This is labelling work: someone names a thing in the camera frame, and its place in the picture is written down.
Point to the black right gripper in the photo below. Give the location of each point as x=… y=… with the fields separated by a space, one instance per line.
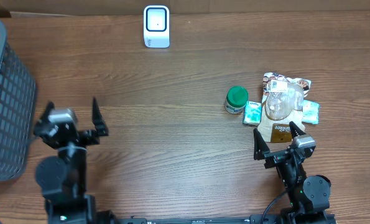
x=263 y=152

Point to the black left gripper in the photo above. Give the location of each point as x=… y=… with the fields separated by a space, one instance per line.
x=92 y=137

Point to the teal white small packet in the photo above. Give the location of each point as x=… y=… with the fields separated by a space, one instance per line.
x=252 y=113

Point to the brown white snack pouch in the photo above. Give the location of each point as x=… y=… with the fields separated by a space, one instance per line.
x=282 y=103

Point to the teal white tissue pack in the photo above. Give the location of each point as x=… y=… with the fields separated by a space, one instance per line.
x=310 y=112

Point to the green lidded jar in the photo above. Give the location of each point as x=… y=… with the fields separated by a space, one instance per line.
x=236 y=99

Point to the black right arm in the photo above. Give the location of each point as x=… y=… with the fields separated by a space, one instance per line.
x=309 y=196

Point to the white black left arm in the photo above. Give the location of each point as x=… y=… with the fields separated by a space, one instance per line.
x=62 y=178

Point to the white barcode scanner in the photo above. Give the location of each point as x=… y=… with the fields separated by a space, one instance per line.
x=156 y=26

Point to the dark grey plastic basket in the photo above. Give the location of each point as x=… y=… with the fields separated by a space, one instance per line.
x=18 y=92

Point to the brown cardboard backboard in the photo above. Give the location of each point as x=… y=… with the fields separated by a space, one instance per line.
x=117 y=7

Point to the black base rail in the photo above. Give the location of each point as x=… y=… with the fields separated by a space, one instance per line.
x=197 y=221

